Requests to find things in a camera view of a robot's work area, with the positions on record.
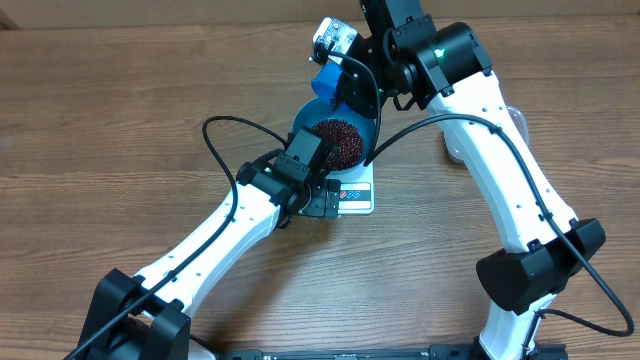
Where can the cardboard backdrop panel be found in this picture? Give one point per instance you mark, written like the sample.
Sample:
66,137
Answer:
67,14

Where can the teal blue bowl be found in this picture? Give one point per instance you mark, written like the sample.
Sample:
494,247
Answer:
317,110

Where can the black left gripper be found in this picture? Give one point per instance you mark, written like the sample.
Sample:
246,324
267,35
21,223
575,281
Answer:
323,201

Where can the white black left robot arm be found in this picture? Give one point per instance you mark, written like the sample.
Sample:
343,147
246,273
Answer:
149,315

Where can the blue plastic measuring scoop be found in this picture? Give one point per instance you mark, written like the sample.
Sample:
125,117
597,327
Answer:
325,83

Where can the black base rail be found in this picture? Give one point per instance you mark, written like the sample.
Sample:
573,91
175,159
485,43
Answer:
434,352

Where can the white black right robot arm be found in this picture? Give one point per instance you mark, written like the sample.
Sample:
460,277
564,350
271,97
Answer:
449,73

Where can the white kitchen scale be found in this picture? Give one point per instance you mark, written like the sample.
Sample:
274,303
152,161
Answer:
357,190

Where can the red beans in bowl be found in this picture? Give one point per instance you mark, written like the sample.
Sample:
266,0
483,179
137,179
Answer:
347,143

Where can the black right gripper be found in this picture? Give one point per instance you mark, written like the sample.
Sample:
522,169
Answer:
356,90

